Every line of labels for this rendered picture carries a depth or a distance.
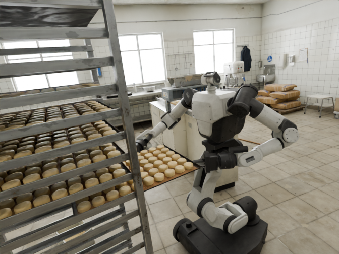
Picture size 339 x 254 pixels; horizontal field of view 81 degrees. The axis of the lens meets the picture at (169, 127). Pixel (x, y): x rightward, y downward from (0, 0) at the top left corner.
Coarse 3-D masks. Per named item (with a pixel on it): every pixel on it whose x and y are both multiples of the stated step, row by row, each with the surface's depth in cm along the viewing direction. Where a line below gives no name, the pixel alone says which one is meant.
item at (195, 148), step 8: (192, 120) 244; (192, 128) 249; (192, 136) 254; (200, 136) 230; (192, 144) 259; (200, 144) 235; (192, 152) 264; (200, 152) 239; (192, 160) 270; (232, 168) 226; (224, 176) 225; (232, 176) 229; (216, 184) 224; (224, 184) 229; (232, 184) 236
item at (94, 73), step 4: (84, 40) 99; (88, 40) 100; (88, 44) 100; (88, 52) 101; (92, 52) 102; (88, 56) 101; (92, 56) 102; (92, 72) 104; (96, 72) 105; (92, 76) 104; (96, 76) 105; (92, 80) 106; (96, 80) 105; (96, 96) 107; (100, 96) 108; (124, 228) 134; (128, 248) 140
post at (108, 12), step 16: (112, 16) 62; (112, 32) 63; (112, 48) 64; (112, 64) 67; (128, 112) 71; (128, 128) 72; (128, 144) 74; (144, 208) 83; (144, 224) 85; (144, 240) 89
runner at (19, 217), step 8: (120, 176) 78; (128, 176) 80; (104, 184) 75; (112, 184) 77; (80, 192) 71; (88, 192) 73; (96, 192) 74; (56, 200) 68; (64, 200) 69; (72, 200) 70; (32, 208) 64; (40, 208) 66; (48, 208) 67; (16, 216) 62; (24, 216) 64; (32, 216) 65; (0, 224) 61; (8, 224) 62
